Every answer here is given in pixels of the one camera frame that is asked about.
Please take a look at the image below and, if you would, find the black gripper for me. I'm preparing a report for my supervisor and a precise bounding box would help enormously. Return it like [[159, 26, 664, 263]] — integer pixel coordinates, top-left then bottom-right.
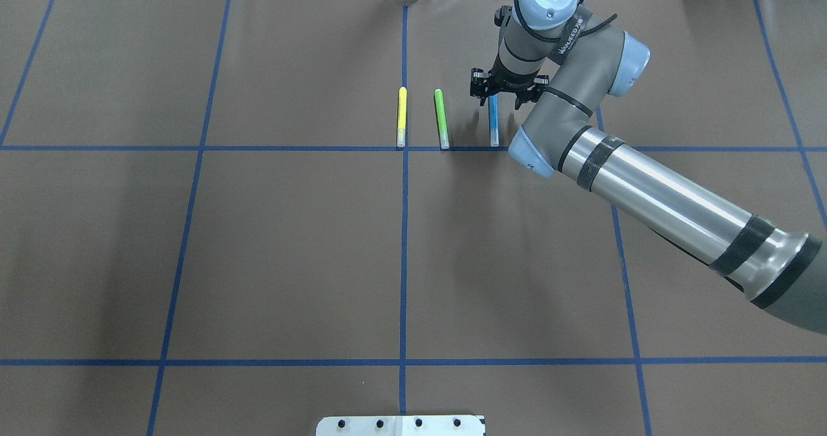
[[469, 68, 549, 110]]

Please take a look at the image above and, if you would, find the blue marker pen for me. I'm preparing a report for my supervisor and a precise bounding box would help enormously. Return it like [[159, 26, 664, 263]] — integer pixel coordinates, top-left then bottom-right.
[[488, 94, 500, 148]]

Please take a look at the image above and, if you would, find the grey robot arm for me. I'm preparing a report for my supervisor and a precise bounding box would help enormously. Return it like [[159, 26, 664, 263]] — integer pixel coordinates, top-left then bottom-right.
[[469, 0, 826, 334]]

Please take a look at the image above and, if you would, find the green marker pen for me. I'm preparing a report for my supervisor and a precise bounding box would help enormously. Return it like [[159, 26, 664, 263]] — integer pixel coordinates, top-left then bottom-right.
[[434, 88, 451, 150]]

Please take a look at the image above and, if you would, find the yellow marker pen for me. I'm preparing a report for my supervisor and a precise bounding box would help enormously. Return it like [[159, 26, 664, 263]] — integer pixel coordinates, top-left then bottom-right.
[[396, 86, 408, 149]]

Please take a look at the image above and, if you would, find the brown table mat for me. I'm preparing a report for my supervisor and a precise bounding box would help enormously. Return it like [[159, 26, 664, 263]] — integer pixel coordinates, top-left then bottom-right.
[[2, 0, 825, 435]]

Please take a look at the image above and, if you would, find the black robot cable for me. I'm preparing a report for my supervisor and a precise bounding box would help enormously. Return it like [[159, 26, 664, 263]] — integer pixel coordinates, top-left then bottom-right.
[[513, 0, 618, 44]]

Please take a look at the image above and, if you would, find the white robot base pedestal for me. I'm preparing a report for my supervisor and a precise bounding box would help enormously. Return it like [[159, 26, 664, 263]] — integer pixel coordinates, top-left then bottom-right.
[[314, 415, 487, 435]]

